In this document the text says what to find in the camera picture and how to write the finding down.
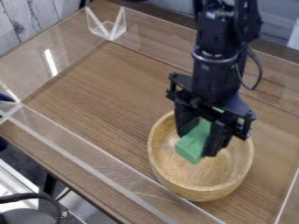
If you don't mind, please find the black cable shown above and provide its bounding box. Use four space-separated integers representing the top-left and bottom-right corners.
0 192 63 224

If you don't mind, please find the black metal bracket with screw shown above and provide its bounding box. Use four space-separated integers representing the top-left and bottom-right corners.
37 190 87 224

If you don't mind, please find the clear acrylic tray enclosure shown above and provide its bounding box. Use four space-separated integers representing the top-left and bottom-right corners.
0 5 299 224

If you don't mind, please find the light wooden bowl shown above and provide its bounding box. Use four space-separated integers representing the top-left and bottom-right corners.
147 111 255 202

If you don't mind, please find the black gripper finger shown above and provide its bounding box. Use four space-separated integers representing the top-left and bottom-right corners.
204 118 235 157
174 101 199 137

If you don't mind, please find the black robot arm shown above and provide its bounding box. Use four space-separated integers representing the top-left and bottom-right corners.
167 0 262 164

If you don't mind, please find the green rectangular block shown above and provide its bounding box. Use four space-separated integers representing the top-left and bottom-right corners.
175 109 246 165

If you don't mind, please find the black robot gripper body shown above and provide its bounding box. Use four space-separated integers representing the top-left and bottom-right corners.
167 49 258 140

